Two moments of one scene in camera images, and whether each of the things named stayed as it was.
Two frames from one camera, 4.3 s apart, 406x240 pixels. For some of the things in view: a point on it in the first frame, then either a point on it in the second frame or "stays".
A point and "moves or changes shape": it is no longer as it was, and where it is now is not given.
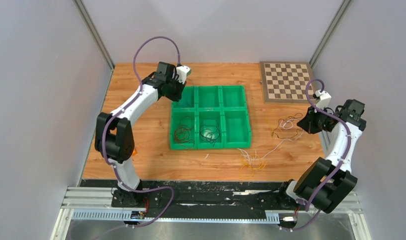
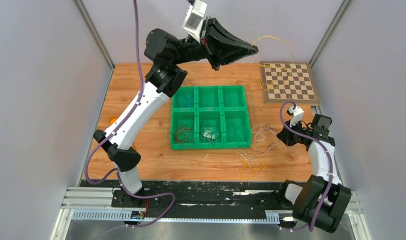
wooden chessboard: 286,82 stays
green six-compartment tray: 210,117 stays
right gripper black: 308,121 → 284,136
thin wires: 251,162 moves or changes shape
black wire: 209,130 stays
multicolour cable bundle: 288,127 moves or changes shape
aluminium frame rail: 101,199 stays
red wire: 182,132 stays
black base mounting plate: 199,196 stays
